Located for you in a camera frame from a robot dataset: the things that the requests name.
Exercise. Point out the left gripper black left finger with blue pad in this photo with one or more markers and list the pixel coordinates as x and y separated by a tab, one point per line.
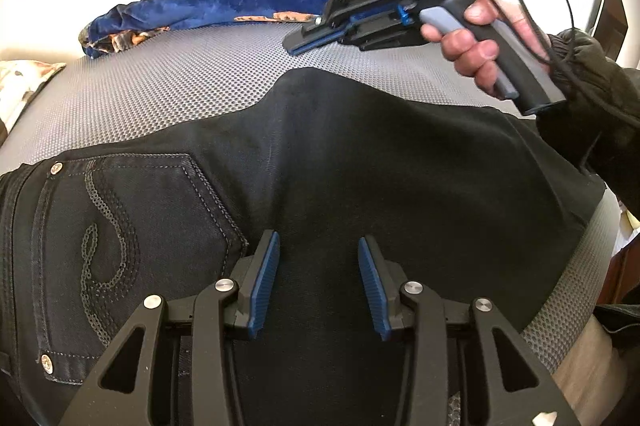
254	277

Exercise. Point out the person's right hand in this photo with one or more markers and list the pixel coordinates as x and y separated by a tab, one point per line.
477	58

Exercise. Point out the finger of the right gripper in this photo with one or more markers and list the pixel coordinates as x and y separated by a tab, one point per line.
312	36
379	35

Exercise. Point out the grey mesh mattress cover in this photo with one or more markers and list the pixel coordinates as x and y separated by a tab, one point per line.
192	75

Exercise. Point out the floral white orange pillow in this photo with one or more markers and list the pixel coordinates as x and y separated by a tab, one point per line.
20	80

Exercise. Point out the black monitor screen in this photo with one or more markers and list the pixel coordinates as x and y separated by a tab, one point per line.
607	24

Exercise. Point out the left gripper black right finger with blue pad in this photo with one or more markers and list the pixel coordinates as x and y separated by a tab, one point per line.
383	281

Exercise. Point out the blue patterned fleece blanket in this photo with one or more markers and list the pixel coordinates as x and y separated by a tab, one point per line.
127	25

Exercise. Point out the black denim pants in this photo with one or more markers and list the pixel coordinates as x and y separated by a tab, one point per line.
470	201

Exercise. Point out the dark sleeved right forearm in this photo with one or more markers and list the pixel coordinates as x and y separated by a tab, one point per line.
597	127

